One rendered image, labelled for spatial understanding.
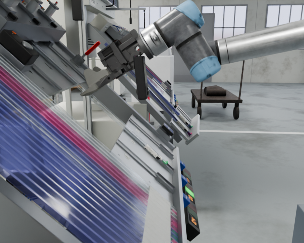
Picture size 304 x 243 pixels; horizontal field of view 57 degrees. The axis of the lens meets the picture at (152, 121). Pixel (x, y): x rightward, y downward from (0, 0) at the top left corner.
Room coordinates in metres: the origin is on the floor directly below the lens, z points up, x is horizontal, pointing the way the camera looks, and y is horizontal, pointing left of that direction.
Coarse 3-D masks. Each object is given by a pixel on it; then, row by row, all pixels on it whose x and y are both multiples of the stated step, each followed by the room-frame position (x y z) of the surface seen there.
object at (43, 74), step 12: (48, 48) 0.86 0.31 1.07; (60, 48) 0.96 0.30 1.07; (36, 60) 0.71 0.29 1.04; (60, 60) 0.85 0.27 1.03; (24, 72) 0.60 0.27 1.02; (36, 72) 0.65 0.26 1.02; (48, 72) 0.70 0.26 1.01; (60, 72) 0.76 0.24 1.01; (72, 72) 0.84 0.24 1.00; (36, 84) 0.59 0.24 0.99; (48, 84) 0.64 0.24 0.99; (60, 84) 0.69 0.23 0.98; (72, 84) 0.76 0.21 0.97
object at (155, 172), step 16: (144, 128) 0.91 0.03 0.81; (128, 144) 0.69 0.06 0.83; (160, 144) 0.87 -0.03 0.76; (128, 160) 0.61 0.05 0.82; (144, 160) 0.68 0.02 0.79; (160, 160) 0.74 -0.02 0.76; (144, 176) 0.59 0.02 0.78; (160, 176) 0.65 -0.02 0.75; (160, 192) 0.58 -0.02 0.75; (80, 240) 0.30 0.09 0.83
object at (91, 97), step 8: (40, 48) 0.77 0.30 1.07; (48, 56) 0.77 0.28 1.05; (56, 64) 0.76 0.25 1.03; (64, 72) 0.76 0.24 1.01; (72, 80) 0.76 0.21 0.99; (80, 88) 0.76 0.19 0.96; (88, 96) 0.76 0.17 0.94; (96, 104) 0.76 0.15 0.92; (120, 120) 0.76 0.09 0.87; (128, 128) 0.76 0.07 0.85; (136, 136) 0.75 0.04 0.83; (144, 144) 0.75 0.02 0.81
